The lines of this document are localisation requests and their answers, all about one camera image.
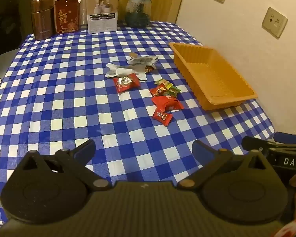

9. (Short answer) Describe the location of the red square snack packet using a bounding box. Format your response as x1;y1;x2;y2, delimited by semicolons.
151;95;185;111

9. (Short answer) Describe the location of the brown tin canister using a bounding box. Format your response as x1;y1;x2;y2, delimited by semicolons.
31;0;55;41

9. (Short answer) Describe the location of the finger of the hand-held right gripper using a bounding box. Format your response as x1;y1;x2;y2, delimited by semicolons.
273;132;296;146
241;136;278;155

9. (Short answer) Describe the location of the glass jar with dark contents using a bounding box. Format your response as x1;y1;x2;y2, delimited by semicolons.
125;0;152;28

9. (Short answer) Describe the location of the person's right forearm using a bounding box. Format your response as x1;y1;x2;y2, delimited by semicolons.
276;218;296;237

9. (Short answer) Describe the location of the clear glass vessel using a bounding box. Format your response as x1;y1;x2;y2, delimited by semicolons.
78;0;94;27

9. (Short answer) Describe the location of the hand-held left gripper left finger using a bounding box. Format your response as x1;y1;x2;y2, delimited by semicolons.
22;139;112;192

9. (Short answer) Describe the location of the white carton box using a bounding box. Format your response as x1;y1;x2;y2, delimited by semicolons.
86;0;119;34

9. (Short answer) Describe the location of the red tin box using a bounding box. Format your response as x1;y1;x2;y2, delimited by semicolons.
54;0;80;35

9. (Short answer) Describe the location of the yellow candy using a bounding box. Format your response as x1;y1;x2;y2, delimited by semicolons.
155;78;172;90

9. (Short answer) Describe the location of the orange plastic tray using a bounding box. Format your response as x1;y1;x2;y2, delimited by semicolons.
168;42;259;111

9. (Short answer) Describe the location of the beige network wall socket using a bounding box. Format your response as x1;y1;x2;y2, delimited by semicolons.
261;7;288;39

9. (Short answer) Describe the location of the silver snack packet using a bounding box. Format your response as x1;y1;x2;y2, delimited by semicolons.
128;63;159;74
127;52;159;66

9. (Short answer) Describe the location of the white snack packet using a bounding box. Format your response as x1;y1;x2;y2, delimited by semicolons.
105;63;147;81

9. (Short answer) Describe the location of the blue white checkered tablecloth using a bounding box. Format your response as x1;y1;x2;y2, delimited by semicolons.
0;20;277;230

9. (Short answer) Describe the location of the black panel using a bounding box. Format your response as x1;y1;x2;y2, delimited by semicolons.
0;0;34;59

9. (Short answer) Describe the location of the small red candy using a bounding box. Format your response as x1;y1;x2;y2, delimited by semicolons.
149;84;172;97
152;110;173;127

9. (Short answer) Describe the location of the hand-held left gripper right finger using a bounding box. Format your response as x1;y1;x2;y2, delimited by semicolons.
178;139;272;191

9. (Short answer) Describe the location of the red foil snack packet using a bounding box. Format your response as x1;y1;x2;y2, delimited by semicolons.
113;73;141;93

